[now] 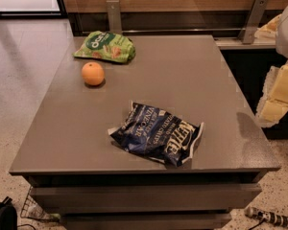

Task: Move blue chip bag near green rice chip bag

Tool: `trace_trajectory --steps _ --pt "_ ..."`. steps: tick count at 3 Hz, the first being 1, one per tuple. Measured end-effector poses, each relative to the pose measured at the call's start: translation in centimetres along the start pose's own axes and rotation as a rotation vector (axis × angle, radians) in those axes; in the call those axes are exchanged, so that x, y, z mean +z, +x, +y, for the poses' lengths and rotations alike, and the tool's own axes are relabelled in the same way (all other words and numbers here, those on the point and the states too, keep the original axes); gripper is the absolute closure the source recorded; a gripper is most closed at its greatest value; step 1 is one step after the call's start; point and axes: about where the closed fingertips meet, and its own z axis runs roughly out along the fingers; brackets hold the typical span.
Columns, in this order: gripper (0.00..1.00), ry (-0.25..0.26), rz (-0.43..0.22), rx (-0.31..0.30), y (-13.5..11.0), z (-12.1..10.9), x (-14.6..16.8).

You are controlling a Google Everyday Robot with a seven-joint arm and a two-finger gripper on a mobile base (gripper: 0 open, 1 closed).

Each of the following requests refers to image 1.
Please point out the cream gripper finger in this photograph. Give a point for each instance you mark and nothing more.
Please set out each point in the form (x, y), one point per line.
(279, 91)
(273, 110)

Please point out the blue kettle chip bag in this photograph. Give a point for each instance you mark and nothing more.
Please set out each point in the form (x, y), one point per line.
(155, 133)

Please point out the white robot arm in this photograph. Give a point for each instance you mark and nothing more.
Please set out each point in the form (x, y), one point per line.
(282, 49)

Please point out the green rice chip bag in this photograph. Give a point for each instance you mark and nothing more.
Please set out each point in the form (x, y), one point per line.
(107, 46)

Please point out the black bag on floor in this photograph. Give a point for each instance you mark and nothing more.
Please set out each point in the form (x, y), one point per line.
(8, 215)

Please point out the black white striped stick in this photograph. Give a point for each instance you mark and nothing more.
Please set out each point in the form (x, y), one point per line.
(265, 216)

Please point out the grey upper drawer front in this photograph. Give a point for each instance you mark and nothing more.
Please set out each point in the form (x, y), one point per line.
(131, 199)

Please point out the grey drawer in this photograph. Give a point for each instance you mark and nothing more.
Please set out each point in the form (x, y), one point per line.
(147, 222)
(131, 199)

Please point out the orange fruit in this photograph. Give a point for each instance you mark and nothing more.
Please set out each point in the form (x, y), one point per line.
(93, 73)

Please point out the grey lower drawer front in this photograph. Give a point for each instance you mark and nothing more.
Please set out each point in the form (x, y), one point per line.
(147, 222)

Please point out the right metal bracket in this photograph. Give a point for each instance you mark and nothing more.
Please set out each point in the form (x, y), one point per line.
(246, 35)

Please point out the metal bracket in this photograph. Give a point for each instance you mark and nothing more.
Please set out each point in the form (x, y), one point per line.
(246, 35)
(114, 16)

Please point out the left metal bracket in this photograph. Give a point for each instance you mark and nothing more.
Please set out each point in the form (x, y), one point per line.
(114, 16)

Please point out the wire basket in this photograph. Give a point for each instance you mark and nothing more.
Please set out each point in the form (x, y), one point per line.
(31, 210)

